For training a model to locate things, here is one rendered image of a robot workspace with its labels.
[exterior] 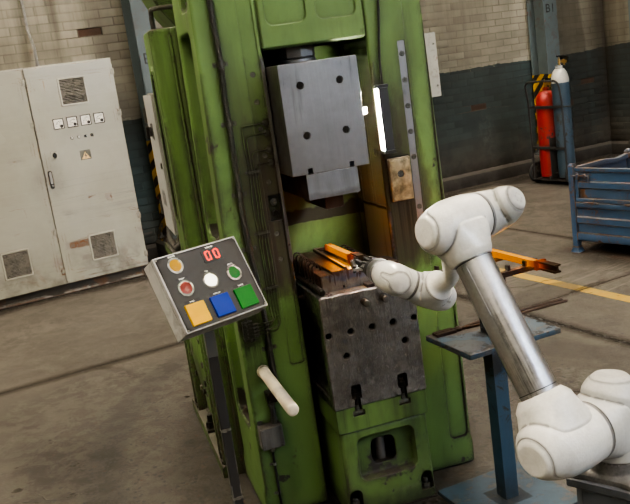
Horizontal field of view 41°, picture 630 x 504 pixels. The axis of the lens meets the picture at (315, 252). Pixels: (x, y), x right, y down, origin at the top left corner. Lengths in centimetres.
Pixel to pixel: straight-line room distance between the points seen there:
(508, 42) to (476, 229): 919
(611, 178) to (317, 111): 405
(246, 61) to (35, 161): 509
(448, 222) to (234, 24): 133
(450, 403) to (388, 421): 42
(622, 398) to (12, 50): 731
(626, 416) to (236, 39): 185
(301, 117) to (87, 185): 527
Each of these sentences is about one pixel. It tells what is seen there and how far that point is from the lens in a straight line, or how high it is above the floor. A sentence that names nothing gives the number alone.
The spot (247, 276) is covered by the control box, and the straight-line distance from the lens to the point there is 296.
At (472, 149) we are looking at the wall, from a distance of 1094.
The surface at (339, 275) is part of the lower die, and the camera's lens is 317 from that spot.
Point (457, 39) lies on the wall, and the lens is 1083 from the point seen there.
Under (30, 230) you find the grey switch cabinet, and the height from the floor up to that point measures 66.
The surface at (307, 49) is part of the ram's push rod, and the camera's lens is 328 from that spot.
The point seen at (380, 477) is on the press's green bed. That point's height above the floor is 15.
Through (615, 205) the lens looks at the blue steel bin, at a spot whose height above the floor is 41.
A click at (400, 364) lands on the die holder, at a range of 328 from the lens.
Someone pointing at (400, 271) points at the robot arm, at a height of 107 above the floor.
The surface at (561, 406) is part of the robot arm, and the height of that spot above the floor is 87.
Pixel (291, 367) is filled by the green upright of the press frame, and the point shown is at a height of 61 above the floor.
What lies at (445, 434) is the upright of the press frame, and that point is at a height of 16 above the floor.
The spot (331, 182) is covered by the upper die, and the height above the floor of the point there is 132.
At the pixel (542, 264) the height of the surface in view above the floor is 96.
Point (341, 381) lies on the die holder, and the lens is 321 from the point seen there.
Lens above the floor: 174
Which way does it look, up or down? 12 degrees down
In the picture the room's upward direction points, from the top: 8 degrees counter-clockwise
